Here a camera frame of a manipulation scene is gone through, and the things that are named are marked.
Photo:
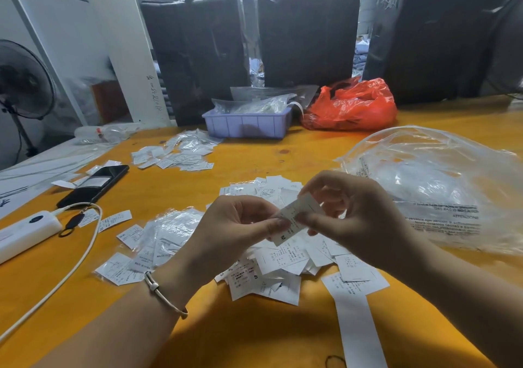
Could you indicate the white paper sheet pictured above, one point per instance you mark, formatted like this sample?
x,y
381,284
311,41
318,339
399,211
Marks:
x,y
36,171

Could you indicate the person's right thumb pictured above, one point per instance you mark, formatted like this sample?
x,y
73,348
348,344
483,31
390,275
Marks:
x,y
318,223

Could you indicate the pile of clear bagged labels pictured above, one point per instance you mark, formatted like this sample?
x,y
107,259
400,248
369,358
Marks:
x,y
163,237

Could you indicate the black standing fan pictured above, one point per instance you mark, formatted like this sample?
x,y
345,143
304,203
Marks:
x,y
22,81

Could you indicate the black key loop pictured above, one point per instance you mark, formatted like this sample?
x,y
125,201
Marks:
x,y
72,223

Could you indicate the white power bank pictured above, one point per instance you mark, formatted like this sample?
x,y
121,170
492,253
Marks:
x,y
24,235

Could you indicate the flat clear plastic bag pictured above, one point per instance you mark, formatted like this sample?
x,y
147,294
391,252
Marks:
x,y
286,91

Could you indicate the clear bag of labels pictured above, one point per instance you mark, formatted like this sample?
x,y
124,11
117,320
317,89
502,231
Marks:
x,y
253,105

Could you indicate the brown cardboard box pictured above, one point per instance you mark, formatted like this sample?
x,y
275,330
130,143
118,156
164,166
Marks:
x,y
110,102

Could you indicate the person's right hand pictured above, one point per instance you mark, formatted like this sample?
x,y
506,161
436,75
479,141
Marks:
x,y
367,220

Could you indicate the person's left hand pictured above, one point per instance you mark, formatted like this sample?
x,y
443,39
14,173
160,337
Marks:
x,y
222,237

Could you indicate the person's right forearm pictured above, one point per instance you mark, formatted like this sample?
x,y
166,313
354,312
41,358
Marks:
x,y
465,302

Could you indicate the red plastic bag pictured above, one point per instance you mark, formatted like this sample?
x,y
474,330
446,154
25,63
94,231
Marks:
x,y
351,106

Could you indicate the large clear printed plastic bag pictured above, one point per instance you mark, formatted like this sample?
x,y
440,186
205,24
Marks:
x,y
441,188

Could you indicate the clear plastic bottle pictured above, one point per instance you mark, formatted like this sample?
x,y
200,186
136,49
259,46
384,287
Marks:
x,y
106,132

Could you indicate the large black wrapped bundle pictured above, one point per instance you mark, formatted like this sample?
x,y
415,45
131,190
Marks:
x,y
433,36

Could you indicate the long white label strip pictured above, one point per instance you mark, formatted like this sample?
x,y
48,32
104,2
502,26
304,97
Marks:
x,y
355,327

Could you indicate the person's left forearm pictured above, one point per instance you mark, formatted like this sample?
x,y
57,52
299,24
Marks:
x,y
122,331

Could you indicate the pile of loose white labels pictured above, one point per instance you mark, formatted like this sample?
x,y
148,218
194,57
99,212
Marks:
x,y
282,257

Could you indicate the person's left thumb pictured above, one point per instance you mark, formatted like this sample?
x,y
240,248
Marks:
x,y
267,228

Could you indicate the single white label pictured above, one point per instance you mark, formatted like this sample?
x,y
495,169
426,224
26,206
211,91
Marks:
x,y
102,166
63,184
89,217
115,220
130,236

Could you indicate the black smartphone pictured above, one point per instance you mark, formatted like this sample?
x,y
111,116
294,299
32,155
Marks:
x,y
96,185

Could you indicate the white printed care label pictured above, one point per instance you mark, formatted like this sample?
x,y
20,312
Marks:
x,y
292,216

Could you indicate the scattered heap of small labels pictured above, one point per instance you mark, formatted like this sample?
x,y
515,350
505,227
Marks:
x,y
179,153

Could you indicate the white pillar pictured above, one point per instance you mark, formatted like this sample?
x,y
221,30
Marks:
x,y
122,44

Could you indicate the lavender plastic basket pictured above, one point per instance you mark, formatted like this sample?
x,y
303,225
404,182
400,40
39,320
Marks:
x,y
245,125

